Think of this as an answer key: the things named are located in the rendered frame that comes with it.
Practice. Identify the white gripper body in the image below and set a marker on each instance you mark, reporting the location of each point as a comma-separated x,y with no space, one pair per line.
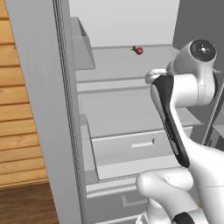
153,75

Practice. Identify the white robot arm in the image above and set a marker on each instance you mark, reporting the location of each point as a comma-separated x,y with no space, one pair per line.
204,163

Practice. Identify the red strawberry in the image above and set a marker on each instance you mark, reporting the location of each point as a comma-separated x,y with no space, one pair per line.
139,51

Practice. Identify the grey fridge shelf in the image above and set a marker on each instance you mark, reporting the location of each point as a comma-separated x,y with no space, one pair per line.
116,64
116,110

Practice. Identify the grey fridge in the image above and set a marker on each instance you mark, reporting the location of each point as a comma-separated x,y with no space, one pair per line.
122,26

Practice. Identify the grey fridge right door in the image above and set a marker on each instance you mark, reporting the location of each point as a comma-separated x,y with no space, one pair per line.
198,20

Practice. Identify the grey fridge door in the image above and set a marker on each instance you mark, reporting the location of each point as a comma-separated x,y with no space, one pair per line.
198,20
40,87

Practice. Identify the grey fridge drawer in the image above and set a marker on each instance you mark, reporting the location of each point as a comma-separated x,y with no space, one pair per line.
116,157
108,204

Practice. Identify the grey fridge left door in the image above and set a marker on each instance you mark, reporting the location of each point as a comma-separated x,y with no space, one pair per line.
40,87

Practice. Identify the grey door bin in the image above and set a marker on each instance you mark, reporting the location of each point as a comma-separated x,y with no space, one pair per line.
83,52

